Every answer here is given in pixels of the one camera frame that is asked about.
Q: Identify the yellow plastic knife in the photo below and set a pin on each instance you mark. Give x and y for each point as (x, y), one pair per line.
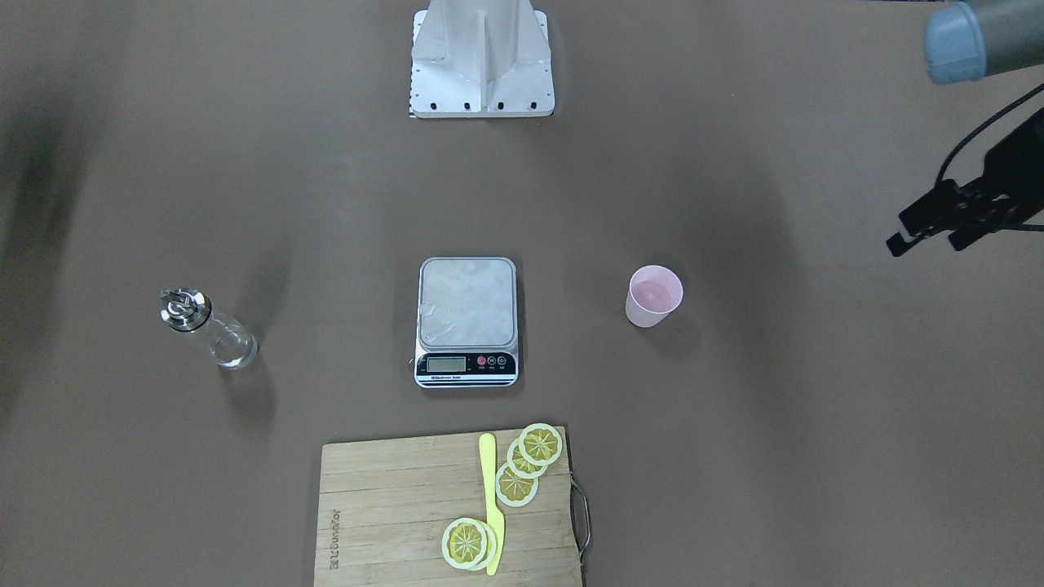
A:
(493, 515)

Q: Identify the silver digital kitchen scale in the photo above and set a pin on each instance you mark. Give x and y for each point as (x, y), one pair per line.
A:
(467, 326)

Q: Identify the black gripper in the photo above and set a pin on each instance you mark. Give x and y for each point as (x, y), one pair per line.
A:
(1014, 167)

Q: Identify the bamboo cutting board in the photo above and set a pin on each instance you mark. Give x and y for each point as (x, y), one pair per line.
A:
(384, 504)

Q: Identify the glass sauce bottle steel spout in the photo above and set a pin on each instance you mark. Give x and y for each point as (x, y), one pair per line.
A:
(196, 319)

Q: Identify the lemon slice far end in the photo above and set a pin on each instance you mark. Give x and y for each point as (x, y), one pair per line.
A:
(541, 444)

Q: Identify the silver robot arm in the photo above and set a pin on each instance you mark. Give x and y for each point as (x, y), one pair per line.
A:
(966, 42)

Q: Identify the white pedestal column base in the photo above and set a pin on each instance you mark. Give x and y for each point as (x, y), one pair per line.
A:
(480, 59)

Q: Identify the pink plastic cup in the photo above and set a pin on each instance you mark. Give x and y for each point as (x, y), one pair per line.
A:
(654, 293)

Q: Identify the lemon slice near knife blade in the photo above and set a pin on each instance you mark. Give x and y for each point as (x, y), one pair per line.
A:
(469, 544)

